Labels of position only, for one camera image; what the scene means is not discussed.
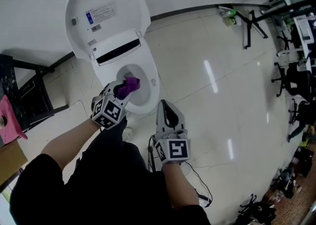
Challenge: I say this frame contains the black desk frame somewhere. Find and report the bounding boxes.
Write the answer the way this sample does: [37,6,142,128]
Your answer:
[256,0,316,22]

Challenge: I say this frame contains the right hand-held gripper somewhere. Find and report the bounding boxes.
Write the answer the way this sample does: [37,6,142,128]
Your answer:
[151,99,192,164]

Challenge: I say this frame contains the white toilet lid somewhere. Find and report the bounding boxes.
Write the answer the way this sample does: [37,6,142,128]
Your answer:
[65,0,152,66]

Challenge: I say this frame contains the black marble vanity stand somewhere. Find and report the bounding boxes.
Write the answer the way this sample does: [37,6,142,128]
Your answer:
[0,53,70,131]

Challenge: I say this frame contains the white toilet bowl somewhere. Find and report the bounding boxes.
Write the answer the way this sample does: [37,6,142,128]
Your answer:
[118,65,151,106]

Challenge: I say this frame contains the person's white shoe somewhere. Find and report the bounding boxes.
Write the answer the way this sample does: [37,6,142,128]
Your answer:
[122,127,134,142]

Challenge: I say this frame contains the small black office chair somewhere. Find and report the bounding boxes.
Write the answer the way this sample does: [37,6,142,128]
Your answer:
[288,98,311,125]

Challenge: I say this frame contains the thin black stand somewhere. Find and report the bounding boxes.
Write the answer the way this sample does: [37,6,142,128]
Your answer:
[147,136,157,172]

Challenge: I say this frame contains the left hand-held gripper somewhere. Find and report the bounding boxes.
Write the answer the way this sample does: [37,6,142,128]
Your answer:
[91,80,133,130]

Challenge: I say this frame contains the white toilet seat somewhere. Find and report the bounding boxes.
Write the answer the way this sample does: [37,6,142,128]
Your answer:
[91,29,160,115]

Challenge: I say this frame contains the person's left forearm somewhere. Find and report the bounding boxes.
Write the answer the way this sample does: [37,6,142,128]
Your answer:
[40,118,103,185]

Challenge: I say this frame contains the white desk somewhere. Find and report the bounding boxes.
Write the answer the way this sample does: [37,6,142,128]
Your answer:
[276,13,316,59]

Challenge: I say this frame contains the black bag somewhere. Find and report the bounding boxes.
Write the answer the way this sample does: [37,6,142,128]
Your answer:
[293,146,315,178]

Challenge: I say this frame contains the brown cardboard box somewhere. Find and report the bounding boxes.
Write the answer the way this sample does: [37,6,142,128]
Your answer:
[0,141,28,187]

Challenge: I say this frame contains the purple cloth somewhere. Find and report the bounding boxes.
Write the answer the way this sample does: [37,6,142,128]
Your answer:
[116,77,141,100]

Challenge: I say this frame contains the black floor stand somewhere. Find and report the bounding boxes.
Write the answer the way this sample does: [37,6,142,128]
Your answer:
[243,10,269,50]

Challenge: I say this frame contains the person's black clothing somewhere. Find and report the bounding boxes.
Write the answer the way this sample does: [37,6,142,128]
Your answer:
[9,116,210,225]

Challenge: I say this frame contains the pink towel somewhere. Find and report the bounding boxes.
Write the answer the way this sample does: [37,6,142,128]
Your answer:
[0,94,28,143]

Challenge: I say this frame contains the black cable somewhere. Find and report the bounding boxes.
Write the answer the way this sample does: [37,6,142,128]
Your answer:
[182,161,213,207]

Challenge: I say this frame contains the folded black tripods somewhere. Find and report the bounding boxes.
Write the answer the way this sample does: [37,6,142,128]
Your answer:
[238,193,277,224]

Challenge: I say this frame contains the large black office chair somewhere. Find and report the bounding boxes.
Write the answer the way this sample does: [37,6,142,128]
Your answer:
[271,62,313,102]

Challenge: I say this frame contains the person's right forearm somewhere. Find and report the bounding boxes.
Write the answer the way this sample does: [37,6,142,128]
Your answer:
[162,161,200,210]

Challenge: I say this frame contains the green plastic bottle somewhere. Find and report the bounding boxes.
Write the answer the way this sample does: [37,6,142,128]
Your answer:
[225,8,237,26]

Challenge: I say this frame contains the black backpack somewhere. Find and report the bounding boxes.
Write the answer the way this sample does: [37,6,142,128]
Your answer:
[271,168,298,199]

